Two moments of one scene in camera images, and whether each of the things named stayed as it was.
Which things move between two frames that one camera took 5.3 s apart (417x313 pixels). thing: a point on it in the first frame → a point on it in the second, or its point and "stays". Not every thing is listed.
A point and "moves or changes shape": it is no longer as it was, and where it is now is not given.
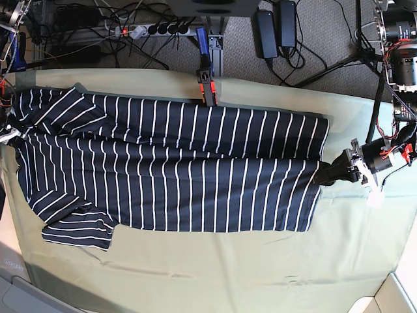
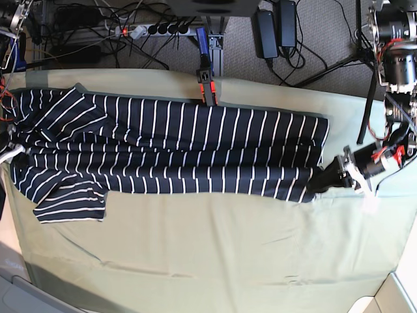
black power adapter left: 264,34 stays
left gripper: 4,138 → 8,148
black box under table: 214,8 stays
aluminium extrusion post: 215,49 stays
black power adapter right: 287,23 stays
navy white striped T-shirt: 88,163 moves or changes shape
